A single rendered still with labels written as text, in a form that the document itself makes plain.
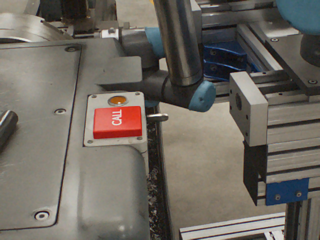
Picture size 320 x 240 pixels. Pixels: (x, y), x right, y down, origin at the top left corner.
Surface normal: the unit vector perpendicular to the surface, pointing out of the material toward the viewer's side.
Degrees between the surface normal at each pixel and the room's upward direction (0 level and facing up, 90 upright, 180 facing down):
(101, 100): 0
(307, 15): 98
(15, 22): 9
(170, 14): 102
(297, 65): 0
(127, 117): 0
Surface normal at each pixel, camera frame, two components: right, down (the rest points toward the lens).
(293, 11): -0.51, 0.56
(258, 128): 0.18, 0.49
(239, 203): -0.04, -0.87
